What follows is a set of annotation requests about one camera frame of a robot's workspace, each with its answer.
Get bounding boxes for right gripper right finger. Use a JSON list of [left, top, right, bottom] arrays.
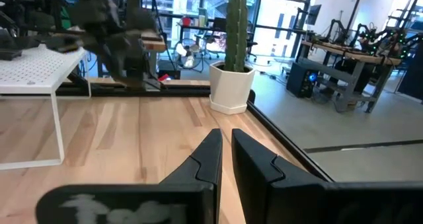
[[231, 128, 423, 224]]

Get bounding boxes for white floor fan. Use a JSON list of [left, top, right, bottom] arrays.
[[173, 40, 200, 70]]

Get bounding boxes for black partition panel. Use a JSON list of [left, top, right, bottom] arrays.
[[397, 42, 423, 103]]

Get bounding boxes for white perforated metal shelf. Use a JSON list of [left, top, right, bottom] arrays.
[[0, 44, 93, 171]]

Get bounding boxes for black monitor on arm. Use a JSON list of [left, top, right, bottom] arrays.
[[304, 4, 322, 26]]

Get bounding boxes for white hexagonal plant pot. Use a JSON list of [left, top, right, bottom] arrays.
[[208, 60, 256, 116]]

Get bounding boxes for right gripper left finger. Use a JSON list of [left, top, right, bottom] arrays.
[[34, 128, 223, 224]]

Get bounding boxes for black desktop computer tower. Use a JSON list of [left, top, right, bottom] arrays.
[[286, 62, 319, 98]]

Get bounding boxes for wooden workbench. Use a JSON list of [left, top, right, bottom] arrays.
[[299, 38, 404, 114]]

